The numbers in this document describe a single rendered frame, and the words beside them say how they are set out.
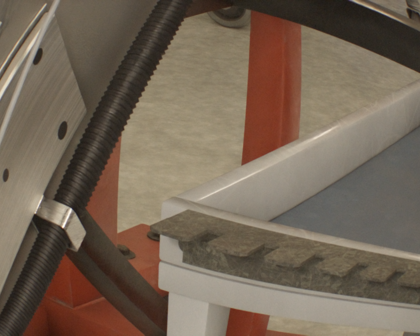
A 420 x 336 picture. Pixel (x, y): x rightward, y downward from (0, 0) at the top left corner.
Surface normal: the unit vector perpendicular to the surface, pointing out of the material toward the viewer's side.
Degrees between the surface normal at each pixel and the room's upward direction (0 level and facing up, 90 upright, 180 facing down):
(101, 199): 90
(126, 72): 92
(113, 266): 90
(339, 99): 0
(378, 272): 0
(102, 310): 0
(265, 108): 90
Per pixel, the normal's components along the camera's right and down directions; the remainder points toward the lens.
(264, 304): -0.52, 0.23
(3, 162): 0.85, 0.23
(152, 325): -0.41, 0.85
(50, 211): -0.27, -0.58
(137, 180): 0.08, -0.94
